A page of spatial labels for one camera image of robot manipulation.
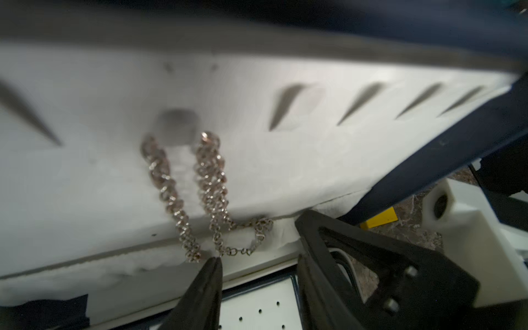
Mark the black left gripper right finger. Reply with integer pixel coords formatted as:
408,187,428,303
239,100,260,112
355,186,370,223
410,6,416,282
297,254,342,329

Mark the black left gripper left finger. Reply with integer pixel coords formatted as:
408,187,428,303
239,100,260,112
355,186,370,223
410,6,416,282
159,257,223,330

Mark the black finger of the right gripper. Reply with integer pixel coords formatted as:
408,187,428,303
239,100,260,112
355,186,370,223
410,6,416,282
295,210,479,329

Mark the yellow block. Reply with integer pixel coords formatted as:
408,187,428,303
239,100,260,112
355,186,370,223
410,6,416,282
360,208,398,230

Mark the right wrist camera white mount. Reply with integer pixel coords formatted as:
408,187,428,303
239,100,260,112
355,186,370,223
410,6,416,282
422,179,527,307

